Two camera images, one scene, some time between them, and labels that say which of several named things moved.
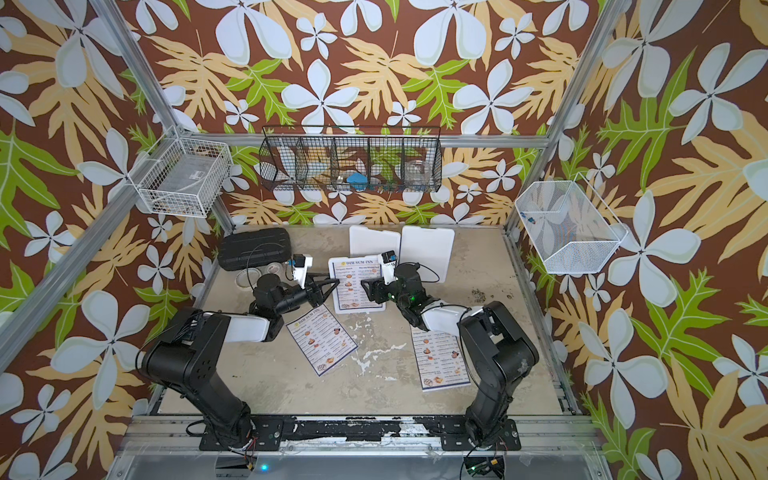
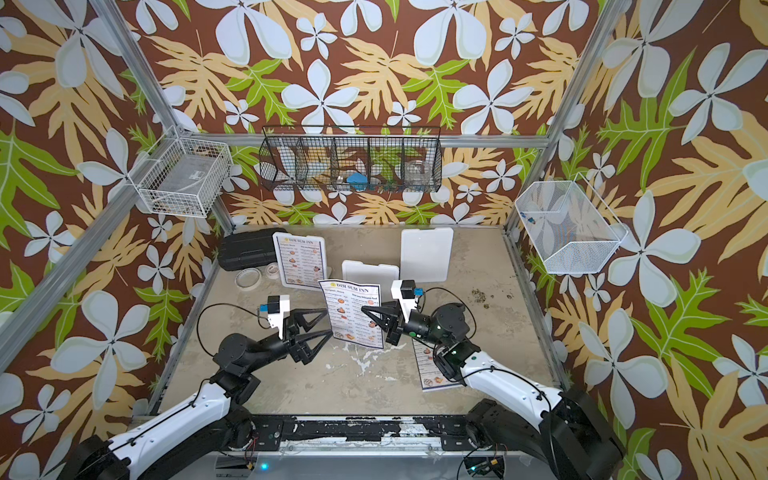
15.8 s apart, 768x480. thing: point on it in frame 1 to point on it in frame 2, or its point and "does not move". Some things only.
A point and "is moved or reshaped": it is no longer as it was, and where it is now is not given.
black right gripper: x=377 y=287 to x=396 y=327
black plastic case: x=251 y=247 does not move
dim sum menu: x=321 y=338 is moved or reshaped
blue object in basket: x=358 y=181 does not move
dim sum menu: x=439 y=359 does not move
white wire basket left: x=182 y=174 does not move
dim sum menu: x=351 y=293 to x=301 y=260
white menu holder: x=364 y=242 to x=380 y=274
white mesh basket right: x=574 y=231 does not move
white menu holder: x=350 y=296 to x=302 y=260
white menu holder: x=431 y=248 does not move
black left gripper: x=315 y=294 to x=296 y=344
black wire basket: x=357 y=158 does not move
